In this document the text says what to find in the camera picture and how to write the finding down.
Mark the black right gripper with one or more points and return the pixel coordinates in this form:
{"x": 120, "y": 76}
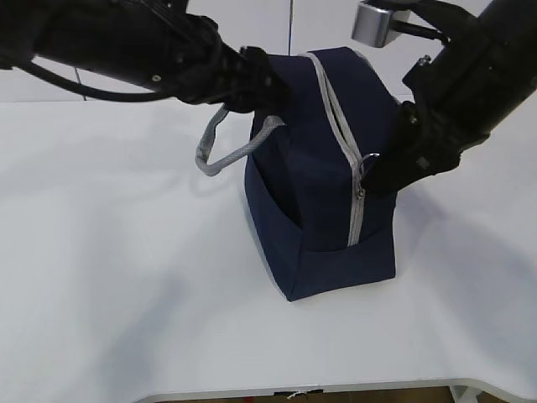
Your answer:
{"x": 455, "y": 108}

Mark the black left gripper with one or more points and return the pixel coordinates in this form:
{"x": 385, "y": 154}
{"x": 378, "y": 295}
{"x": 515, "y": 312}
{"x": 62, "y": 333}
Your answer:
{"x": 208, "y": 71}

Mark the navy blue lunch bag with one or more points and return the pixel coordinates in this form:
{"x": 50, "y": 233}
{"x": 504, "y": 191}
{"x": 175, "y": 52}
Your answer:
{"x": 318, "y": 227}

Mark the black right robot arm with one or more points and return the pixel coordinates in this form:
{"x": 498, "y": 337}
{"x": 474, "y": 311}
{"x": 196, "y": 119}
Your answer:
{"x": 504, "y": 29}

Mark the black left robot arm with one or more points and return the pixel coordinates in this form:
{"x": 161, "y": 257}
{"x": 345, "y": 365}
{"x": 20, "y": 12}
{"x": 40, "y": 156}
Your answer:
{"x": 156, "y": 45}

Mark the white tag under table edge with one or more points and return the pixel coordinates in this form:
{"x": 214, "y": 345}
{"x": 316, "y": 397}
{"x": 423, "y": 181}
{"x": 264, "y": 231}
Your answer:
{"x": 297, "y": 394}

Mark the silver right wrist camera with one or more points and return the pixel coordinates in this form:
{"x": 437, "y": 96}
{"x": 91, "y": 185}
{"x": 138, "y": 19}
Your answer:
{"x": 373, "y": 25}

